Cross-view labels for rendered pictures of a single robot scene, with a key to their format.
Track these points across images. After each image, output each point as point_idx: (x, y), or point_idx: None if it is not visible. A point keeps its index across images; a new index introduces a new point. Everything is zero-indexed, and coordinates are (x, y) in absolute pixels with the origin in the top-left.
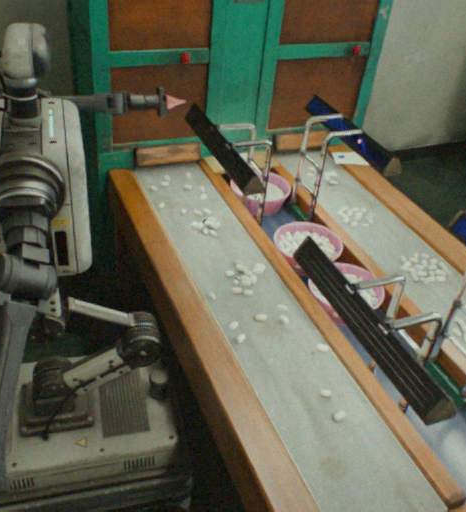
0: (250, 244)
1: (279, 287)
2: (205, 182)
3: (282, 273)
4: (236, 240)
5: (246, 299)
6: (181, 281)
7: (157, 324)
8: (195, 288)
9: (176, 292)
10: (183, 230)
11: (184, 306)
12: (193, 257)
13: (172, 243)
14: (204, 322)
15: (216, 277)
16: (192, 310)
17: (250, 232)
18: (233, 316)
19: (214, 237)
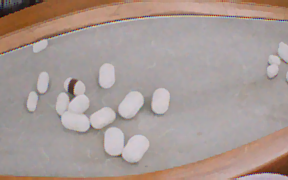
0: (253, 140)
1: (50, 173)
2: None
3: (82, 179)
4: (264, 113)
5: (22, 101)
6: (83, 2)
7: (13, 2)
8: (62, 21)
9: (57, 2)
10: (271, 38)
11: (25, 13)
12: (190, 30)
13: (226, 12)
14: None
15: (102, 57)
16: (15, 21)
17: (282, 129)
18: None
19: (266, 76)
